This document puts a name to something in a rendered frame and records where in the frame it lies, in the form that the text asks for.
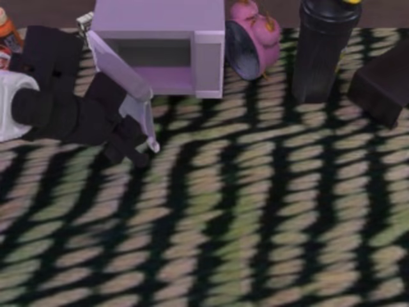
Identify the lavender toy microwave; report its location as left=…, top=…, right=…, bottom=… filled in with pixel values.
left=86, top=0, right=226, bottom=154

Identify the small white striped object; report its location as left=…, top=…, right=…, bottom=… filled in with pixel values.
left=75, top=12, right=95, bottom=36

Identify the red and white can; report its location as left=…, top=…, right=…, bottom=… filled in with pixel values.
left=0, top=44, right=14, bottom=70

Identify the orange bottle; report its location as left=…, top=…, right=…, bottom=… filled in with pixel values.
left=0, top=7, right=24, bottom=54

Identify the pink alarm clock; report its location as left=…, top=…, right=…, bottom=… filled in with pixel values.
left=224, top=0, right=282, bottom=81

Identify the tall black shaker bottle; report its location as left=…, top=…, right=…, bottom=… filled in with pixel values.
left=291, top=0, right=364, bottom=105

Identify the black rectangular box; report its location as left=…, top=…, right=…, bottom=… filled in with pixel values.
left=348, top=40, right=409, bottom=129

